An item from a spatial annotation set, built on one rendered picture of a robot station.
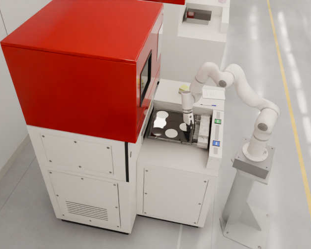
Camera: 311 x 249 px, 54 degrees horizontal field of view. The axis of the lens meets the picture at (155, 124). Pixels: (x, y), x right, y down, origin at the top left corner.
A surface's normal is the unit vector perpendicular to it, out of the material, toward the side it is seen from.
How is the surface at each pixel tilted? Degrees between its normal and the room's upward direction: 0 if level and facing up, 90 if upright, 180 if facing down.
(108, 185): 90
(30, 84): 90
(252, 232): 0
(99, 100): 90
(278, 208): 0
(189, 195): 90
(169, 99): 0
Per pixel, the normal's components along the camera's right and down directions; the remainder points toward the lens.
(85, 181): -0.20, 0.65
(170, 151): 0.04, -0.74
